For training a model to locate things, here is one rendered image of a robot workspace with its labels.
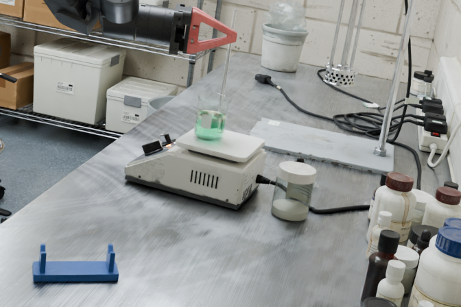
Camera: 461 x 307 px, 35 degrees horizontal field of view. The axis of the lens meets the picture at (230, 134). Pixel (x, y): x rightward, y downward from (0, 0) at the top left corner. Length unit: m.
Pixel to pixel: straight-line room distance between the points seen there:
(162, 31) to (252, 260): 0.37
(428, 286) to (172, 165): 0.46
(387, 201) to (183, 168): 0.32
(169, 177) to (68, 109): 2.38
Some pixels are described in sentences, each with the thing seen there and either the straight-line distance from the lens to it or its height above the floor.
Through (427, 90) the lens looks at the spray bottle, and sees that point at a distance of 2.06.
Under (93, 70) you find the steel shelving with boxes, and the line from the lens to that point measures 3.42.
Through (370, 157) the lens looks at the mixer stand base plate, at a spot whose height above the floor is 0.76.
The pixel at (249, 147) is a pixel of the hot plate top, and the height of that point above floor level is 0.84.
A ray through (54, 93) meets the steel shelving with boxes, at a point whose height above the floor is 0.25.
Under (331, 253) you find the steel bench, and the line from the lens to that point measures 1.07.
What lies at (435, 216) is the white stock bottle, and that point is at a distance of 1.11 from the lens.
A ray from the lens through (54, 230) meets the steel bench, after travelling 1.02.
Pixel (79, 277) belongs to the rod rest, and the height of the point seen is 0.76.
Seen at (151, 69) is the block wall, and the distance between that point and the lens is 3.75.
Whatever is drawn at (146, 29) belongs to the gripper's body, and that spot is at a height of 1.00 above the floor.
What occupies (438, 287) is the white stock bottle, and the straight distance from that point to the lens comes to 0.88.
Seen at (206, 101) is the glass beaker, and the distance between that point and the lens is 1.14.
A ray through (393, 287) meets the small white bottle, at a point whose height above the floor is 0.81.
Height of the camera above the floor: 1.20
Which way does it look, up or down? 17 degrees down
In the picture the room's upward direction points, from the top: 9 degrees clockwise
